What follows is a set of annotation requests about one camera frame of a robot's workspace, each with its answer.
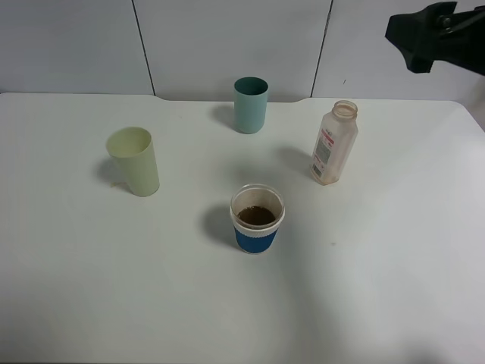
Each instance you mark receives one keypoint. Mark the clear cup with blue sleeve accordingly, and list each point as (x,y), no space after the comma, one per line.
(257,212)

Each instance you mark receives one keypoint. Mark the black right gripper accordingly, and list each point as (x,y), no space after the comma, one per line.
(436,33)

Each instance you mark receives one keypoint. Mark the teal plastic cup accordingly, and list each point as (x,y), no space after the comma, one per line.
(250,104)

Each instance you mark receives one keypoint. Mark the light green plastic cup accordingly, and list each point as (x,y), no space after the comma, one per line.
(132,151)

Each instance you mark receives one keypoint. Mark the clear plastic drink bottle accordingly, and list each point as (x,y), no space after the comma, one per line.
(336,137)

